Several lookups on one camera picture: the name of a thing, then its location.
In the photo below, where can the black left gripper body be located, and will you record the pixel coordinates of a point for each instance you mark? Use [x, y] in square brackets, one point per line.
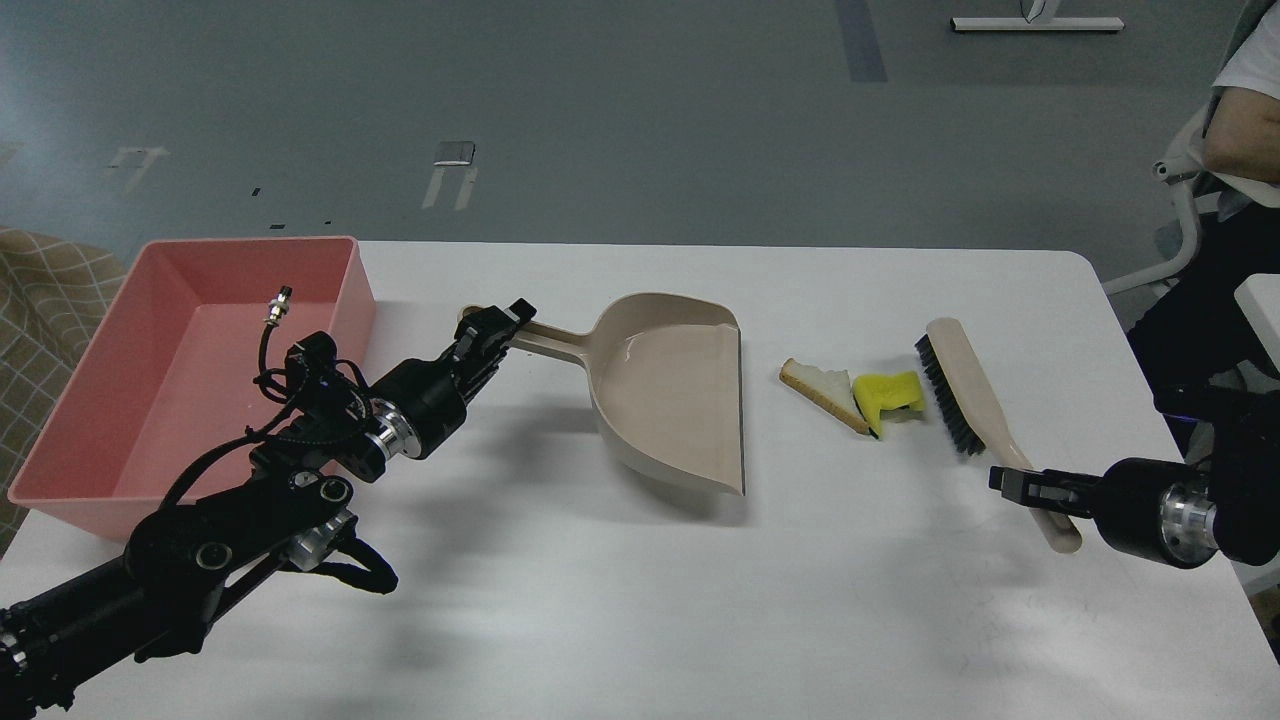
[419, 403]

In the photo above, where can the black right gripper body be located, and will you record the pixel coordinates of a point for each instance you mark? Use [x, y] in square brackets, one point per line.
[1159, 511]

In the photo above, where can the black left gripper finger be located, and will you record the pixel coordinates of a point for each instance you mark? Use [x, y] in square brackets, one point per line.
[485, 333]

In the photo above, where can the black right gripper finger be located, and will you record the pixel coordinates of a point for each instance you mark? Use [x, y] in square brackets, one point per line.
[1017, 482]
[1059, 508]

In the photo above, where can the beige hand brush black bristles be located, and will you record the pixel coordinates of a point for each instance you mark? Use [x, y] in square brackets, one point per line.
[969, 407]

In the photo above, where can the yellow green sponge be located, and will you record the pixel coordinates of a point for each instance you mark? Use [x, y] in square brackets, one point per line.
[876, 394]

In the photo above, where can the beige plastic dustpan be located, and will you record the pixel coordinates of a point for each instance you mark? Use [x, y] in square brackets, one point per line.
[665, 382]

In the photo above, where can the toast bread slice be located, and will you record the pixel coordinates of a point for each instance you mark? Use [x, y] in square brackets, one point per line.
[830, 391]

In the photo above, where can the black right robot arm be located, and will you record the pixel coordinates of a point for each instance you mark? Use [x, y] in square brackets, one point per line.
[1242, 465]

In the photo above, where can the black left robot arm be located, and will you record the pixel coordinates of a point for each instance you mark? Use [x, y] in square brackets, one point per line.
[275, 499]

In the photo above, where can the pink plastic bin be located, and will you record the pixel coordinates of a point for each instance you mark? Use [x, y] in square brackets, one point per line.
[169, 373]

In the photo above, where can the white office chair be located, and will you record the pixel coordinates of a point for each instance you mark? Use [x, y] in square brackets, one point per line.
[1181, 172]

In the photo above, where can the beige checkered cloth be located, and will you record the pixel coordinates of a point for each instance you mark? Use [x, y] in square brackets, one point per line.
[54, 295]

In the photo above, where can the white bar on floor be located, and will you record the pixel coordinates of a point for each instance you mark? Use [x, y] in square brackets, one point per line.
[1099, 25]

